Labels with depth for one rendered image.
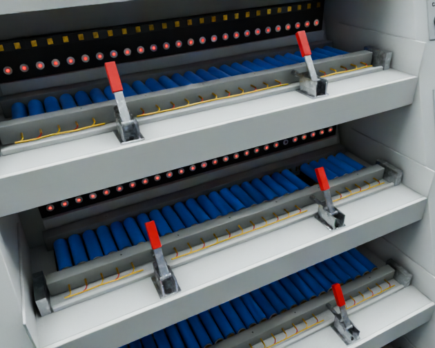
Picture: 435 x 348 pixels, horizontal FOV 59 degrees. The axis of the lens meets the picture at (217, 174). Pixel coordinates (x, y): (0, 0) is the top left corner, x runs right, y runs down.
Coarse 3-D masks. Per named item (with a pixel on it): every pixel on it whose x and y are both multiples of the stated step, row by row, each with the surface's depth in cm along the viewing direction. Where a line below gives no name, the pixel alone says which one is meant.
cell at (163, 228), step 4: (152, 212) 60; (156, 212) 60; (152, 216) 60; (156, 216) 59; (160, 216) 59; (156, 220) 59; (160, 220) 58; (164, 220) 59; (156, 224) 58; (160, 224) 58; (164, 224) 58; (160, 228) 57; (164, 228) 57; (168, 228) 57; (160, 232) 57; (164, 232) 56; (168, 232) 56; (172, 232) 56
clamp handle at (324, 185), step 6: (318, 168) 58; (318, 174) 58; (324, 174) 58; (318, 180) 58; (324, 180) 58; (324, 186) 58; (324, 192) 58; (330, 198) 58; (330, 204) 58; (330, 210) 58
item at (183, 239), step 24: (384, 168) 67; (312, 192) 62; (336, 192) 64; (240, 216) 58; (264, 216) 60; (288, 216) 60; (168, 240) 54; (192, 240) 55; (96, 264) 50; (120, 264) 52; (48, 288) 48; (72, 288) 50
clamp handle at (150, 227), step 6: (150, 222) 49; (150, 228) 49; (156, 228) 49; (150, 234) 49; (156, 234) 49; (150, 240) 49; (156, 240) 49; (156, 246) 49; (156, 252) 49; (156, 258) 49; (162, 258) 49; (162, 264) 49; (162, 270) 49
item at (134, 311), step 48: (144, 192) 62; (384, 192) 65; (288, 240) 56; (336, 240) 58; (96, 288) 50; (144, 288) 50; (192, 288) 50; (240, 288) 53; (48, 336) 44; (96, 336) 45
